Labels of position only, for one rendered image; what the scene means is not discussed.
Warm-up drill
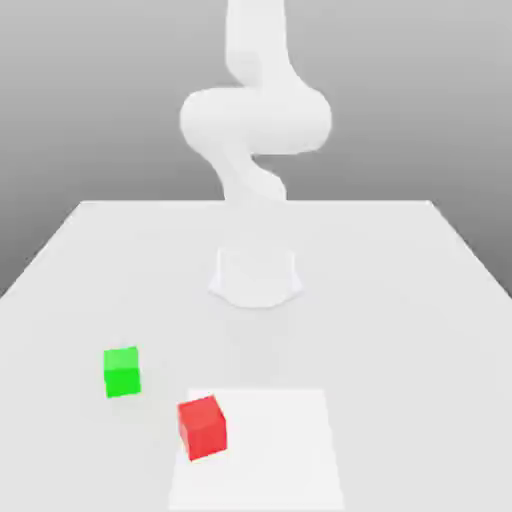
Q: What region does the small green cube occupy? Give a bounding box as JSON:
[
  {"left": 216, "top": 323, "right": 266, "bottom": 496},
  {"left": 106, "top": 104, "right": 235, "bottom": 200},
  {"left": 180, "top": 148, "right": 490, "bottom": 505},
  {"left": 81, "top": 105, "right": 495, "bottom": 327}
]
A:
[{"left": 102, "top": 345, "right": 143, "bottom": 400}]

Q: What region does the small red cube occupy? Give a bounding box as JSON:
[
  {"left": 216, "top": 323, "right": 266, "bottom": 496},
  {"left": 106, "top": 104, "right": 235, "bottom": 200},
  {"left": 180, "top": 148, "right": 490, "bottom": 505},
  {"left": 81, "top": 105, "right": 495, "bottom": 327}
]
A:
[{"left": 176, "top": 394, "right": 228, "bottom": 463}]

